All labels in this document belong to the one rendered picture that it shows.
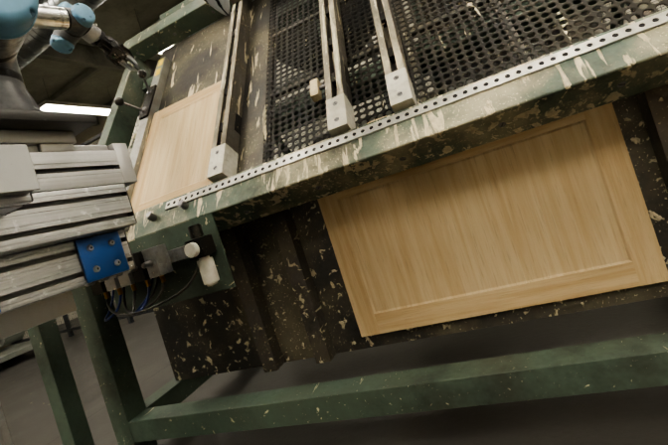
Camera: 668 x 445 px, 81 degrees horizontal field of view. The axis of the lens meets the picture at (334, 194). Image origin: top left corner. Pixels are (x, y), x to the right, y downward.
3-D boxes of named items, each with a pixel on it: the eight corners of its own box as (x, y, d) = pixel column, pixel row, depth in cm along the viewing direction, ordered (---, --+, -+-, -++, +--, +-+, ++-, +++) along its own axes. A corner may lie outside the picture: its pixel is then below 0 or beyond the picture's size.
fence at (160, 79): (119, 227, 148) (109, 223, 145) (164, 66, 200) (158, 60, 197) (128, 224, 146) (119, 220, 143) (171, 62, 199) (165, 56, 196)
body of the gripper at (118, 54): (118, 68, 167) (91, 48, 157) (113, 61, 172) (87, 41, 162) (130, 55, 167) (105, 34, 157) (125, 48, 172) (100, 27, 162)
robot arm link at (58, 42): (56, 31, 138) (66, 10, 143) (44, 46, 145) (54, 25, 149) (80, 45, 144) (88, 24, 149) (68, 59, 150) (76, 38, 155)
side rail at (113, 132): (88, 249, 161) (63, 239, 153) (144, 74, 222) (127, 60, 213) (98, 246, 159) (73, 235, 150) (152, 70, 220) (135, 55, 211)
